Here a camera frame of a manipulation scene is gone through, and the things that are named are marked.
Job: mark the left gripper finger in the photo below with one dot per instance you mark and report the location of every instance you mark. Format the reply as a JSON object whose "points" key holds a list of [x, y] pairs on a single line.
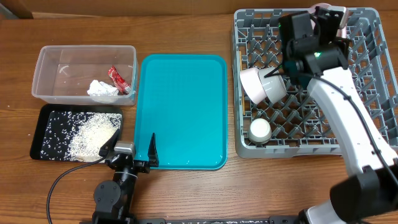
{"points": [[152, 151], [109, 144]]}

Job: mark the teal serving tray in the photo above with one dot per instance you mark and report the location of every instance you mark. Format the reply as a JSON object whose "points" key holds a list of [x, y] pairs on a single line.
{"points": [[183, 102]]}

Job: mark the clear plastic bin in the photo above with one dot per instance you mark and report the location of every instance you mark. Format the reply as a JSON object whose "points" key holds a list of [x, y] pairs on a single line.
{"points": [[63, 73]]}

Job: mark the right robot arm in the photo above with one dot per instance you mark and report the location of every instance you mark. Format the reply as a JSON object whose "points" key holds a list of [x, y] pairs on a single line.
{"points": [[315, 56]]}

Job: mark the white rice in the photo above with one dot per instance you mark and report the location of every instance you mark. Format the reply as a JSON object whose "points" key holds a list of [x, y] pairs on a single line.
{"points": [[77, 136]]}

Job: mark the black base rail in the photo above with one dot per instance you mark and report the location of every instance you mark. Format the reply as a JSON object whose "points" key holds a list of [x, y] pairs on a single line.
{"points": [[270, 220]]}

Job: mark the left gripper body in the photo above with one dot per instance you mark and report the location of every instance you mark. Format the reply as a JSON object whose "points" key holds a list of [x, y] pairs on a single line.
{"points": [[139, 165]]}

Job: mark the red snack wrapper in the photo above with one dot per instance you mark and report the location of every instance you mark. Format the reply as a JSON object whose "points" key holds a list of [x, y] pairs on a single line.
{"points": [[119, 81]]}

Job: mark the large white plate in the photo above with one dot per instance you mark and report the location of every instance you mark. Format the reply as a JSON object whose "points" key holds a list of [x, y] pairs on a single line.
{"points": [[343, 31]]}

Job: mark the wooden chopstick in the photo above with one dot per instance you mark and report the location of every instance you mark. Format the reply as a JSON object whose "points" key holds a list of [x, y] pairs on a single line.
{"points": [[242, 89]]}

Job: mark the grey dish rack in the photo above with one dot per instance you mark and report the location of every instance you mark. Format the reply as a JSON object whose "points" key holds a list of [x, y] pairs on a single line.
{"points": [[298, 125]]}

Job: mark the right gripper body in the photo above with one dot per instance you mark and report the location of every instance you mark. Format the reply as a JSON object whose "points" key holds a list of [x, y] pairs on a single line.
{"points": [[292, 66]]}

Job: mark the white cup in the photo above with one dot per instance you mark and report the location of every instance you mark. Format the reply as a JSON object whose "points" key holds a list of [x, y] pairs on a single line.
{"points": [[259, 131]]}

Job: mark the white tissue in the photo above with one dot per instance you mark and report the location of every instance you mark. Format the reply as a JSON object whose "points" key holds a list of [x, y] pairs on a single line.
{"points": [[102, 89]]}

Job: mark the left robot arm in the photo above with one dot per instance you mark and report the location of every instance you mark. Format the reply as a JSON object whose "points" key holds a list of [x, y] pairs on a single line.
{"points": [[113, 198]]}

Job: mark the black plastic tray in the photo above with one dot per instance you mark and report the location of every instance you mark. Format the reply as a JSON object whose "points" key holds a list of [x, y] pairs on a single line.
{"points": [[40, 124]]}

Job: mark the grey bowl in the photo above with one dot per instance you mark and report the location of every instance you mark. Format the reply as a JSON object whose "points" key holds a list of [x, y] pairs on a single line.
{"points": [[273, 86]]}

